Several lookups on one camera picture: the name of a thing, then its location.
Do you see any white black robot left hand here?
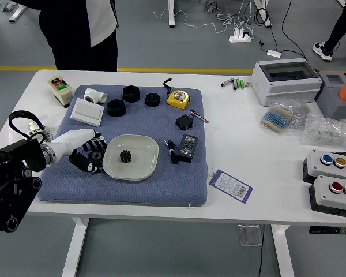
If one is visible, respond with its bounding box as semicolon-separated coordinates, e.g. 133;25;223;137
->
50;129;107;174

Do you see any big black gear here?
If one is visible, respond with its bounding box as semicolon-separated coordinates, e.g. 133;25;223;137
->
88;144;106;169

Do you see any small black gear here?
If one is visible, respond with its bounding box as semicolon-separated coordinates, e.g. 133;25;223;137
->
119;150;133;165

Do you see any large black hex nut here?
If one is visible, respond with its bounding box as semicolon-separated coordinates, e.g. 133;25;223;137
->
122;85;140;103
107;99;126;117

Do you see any small black hex nut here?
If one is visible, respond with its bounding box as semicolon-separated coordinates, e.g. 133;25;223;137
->
145;92;161;107

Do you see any blue yellow red button box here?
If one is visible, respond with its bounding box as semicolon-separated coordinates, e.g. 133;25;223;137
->
302;149;346;185

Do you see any red green button box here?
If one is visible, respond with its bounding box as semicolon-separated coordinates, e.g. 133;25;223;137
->
309;175;346;219

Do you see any small white labelled bottle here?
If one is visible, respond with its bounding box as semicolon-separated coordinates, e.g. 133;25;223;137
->
28;121;49;141

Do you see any white pipe tee fitting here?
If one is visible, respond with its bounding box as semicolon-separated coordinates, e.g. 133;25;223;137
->
83;87;108;104

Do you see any white square plate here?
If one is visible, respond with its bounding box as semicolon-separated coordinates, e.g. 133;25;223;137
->
102;134;160;181

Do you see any blue-grey quilted mat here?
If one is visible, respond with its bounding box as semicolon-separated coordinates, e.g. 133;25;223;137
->
36;84;208;207

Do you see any person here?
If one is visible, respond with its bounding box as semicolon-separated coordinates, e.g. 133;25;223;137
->
313;0;346;63
11;0;119;72

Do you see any yellow tape measure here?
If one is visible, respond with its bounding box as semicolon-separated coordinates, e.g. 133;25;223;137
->
162;78;191;110

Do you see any white background table leg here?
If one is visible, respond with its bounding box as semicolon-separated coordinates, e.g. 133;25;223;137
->
253;0;273;29
1;0;28;23
167;0;175;29

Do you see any purple paper tag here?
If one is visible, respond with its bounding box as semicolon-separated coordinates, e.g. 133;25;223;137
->
209;169;254;205

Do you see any white power strip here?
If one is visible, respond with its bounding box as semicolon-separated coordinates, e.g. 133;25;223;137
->
229;27;253;43

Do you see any metal floor plate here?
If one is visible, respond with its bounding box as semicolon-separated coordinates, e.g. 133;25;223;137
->
238;224;262;246

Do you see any bag of blue resistors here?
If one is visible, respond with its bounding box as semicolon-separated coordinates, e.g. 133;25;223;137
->
259;100;295;135

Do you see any clear bag of screws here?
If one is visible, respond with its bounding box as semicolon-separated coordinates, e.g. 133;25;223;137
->
288;99;311;136

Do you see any bubble wrap bag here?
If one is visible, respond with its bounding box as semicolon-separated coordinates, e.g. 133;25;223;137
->
301;112;346;149

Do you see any grey block holder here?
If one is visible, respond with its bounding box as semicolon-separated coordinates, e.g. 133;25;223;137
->
314;70;346;123

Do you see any black table height controller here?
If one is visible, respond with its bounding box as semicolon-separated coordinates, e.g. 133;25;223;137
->
309;226;346;235

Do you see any white wall switch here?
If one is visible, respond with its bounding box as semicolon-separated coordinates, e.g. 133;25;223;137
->
70;98;106;128

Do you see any cream red-green switch box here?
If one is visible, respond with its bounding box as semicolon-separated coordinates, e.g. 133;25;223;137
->
47;76;73;108

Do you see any black plug with cord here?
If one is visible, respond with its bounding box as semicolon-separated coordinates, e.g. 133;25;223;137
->
163;139;180;164

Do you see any black module with red wires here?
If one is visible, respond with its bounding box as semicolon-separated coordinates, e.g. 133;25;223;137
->
175;109;210;131

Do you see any white floor cable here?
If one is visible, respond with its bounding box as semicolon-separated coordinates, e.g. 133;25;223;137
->
153;0;256;36

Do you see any grey enclosure with clear lid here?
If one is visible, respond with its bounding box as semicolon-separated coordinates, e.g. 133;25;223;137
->
250;58;324;107

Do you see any black hanging cable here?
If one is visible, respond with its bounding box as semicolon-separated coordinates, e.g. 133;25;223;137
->
256;224;265;277

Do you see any black floor cable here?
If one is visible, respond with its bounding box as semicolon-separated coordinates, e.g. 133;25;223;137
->
255;0;310;63

